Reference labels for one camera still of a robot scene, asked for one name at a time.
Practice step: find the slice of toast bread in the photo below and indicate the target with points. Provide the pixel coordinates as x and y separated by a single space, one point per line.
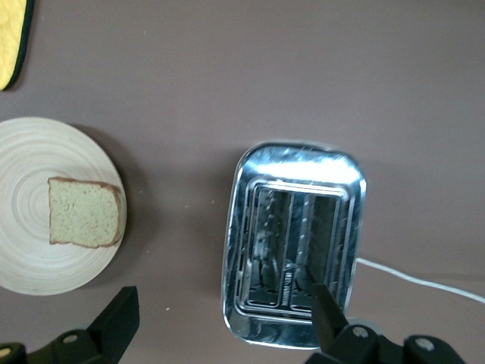
83 212

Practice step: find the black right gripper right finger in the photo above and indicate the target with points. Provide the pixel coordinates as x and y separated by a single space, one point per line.
326 318

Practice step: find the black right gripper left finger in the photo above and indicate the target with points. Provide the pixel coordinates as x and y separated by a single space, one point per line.
115 322

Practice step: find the round light wooden plate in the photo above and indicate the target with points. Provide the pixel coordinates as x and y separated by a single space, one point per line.
30 159

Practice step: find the yellow quilted oven mitt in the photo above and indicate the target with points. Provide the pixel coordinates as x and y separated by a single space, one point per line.
9 38

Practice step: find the chrome and beige toaster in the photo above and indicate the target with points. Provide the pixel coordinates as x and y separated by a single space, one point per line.
295 170

